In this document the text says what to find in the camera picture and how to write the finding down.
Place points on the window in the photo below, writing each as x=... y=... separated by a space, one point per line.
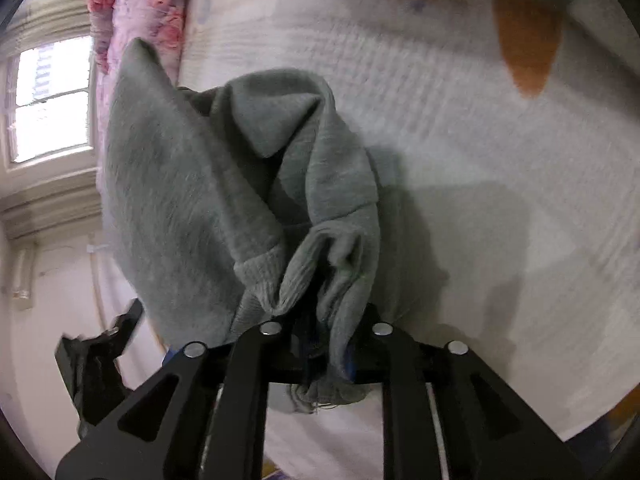
x=48 y=100

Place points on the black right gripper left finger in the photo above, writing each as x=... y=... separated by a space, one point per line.
x=202 y=416

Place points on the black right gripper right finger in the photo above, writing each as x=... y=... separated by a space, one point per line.
x=448 y=415

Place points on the grey hooded sweatshirt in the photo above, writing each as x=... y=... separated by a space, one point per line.
x=241 y=203

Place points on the patterned white bed sheet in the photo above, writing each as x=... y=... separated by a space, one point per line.
x=505 y=134

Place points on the purple floral quilt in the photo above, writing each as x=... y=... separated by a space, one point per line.
x=113 y=24

